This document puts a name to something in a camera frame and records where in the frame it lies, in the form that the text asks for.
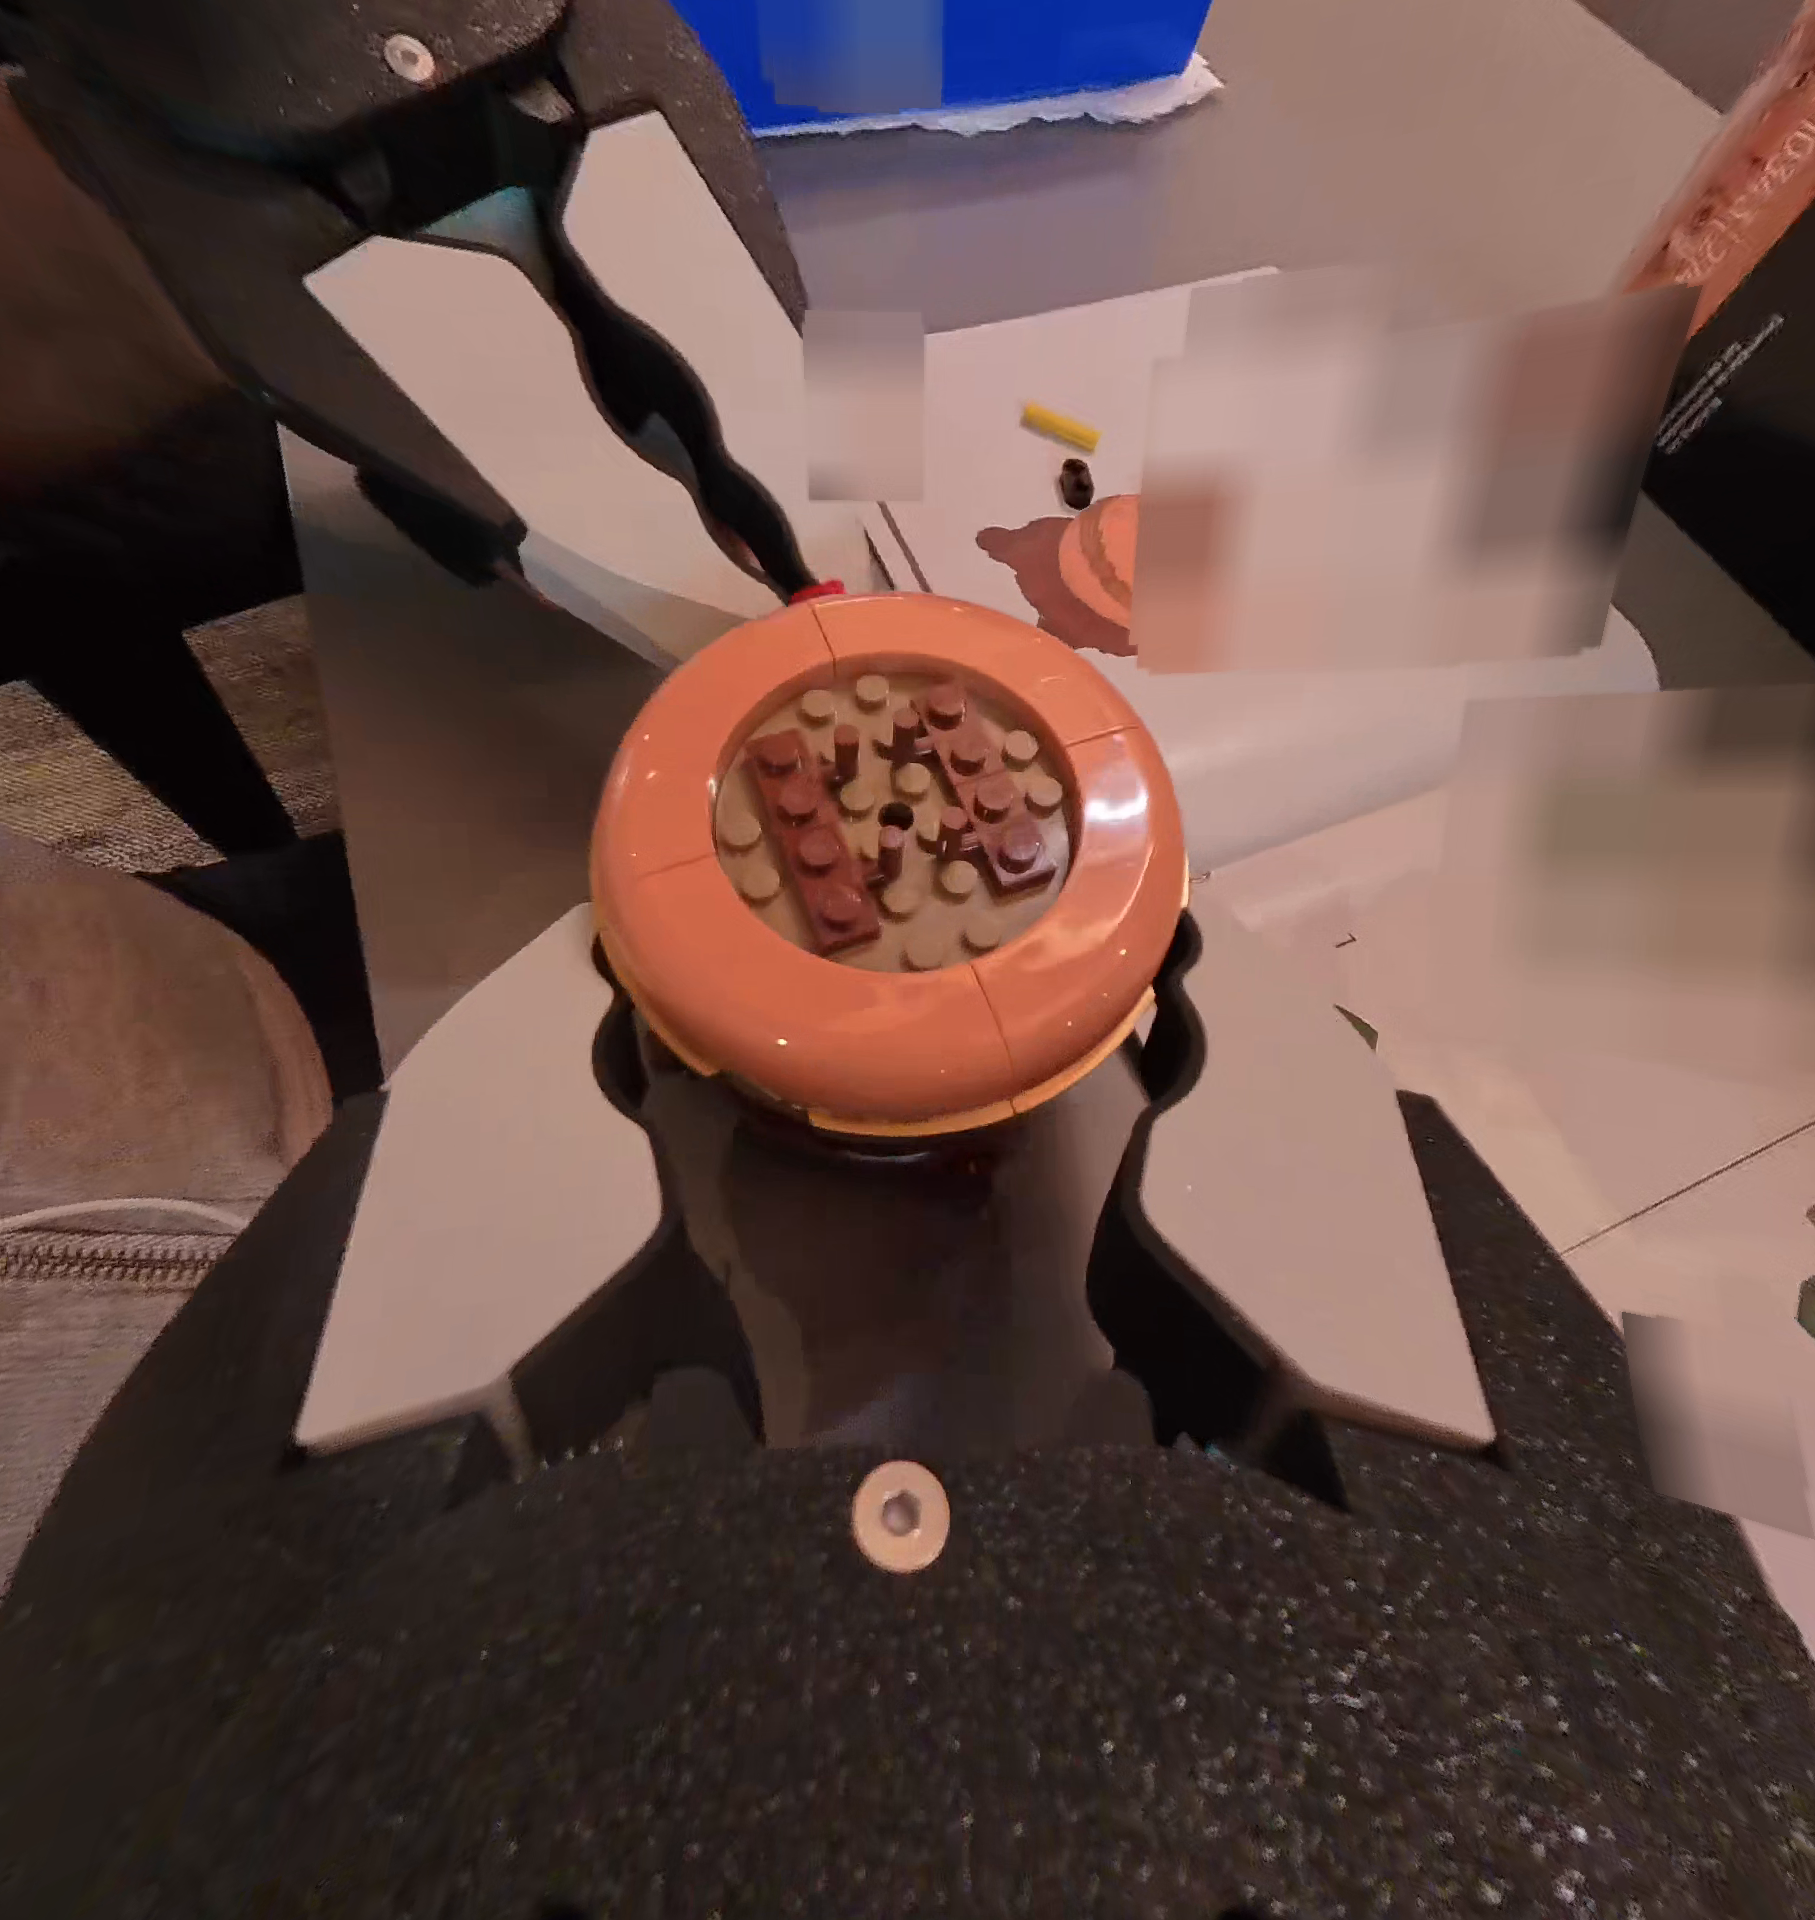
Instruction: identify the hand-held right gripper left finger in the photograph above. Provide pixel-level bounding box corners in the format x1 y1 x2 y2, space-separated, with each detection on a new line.
295 904 679 1450

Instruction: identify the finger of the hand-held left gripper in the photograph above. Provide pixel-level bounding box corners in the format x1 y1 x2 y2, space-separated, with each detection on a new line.
301 229 807 613
552 108 814 581

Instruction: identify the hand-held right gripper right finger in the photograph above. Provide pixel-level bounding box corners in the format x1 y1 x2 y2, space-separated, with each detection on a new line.
1105 897 1499 1450

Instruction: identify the round terracotta brick pot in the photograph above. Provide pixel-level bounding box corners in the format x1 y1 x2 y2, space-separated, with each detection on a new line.
588 588 1193 1139

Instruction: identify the black desk leg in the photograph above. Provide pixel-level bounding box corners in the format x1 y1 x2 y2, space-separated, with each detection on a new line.
0 435 310 875

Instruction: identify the grey desk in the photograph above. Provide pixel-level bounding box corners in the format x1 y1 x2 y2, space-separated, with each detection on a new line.
299 0 1815 1547

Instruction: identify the person's left hand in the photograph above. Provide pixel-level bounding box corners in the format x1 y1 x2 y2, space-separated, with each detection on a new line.
0 67 288 490

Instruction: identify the white instruction booklet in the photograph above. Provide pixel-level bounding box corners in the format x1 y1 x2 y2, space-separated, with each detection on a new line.
860 268 1815 1536

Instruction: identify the blue plastic bin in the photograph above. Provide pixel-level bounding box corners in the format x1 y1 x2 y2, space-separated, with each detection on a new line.
666 0 1213 138

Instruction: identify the person in beige hoodie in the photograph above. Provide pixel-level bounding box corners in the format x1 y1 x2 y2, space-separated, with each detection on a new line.
0 810 387 1730

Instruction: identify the orchid brick set box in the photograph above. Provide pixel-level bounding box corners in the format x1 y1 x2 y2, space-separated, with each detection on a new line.
1615 0 1815 695

